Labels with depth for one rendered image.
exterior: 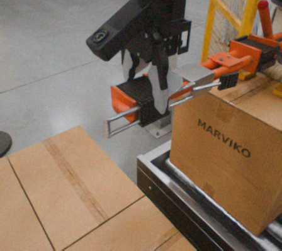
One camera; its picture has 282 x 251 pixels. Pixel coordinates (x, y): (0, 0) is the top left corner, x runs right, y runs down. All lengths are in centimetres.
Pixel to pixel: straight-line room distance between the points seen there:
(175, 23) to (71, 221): 88
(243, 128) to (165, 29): 43
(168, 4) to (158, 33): 5
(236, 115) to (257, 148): 10
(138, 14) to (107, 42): 6
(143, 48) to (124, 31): 6
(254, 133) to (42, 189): 89
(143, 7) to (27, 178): 106
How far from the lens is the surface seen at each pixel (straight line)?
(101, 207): 114
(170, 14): 44
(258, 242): 115
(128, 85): 49
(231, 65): 62
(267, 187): 82
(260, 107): 77
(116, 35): 38
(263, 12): 70
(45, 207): 120
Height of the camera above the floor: 149
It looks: 37 degrees down
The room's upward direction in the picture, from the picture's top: straight up
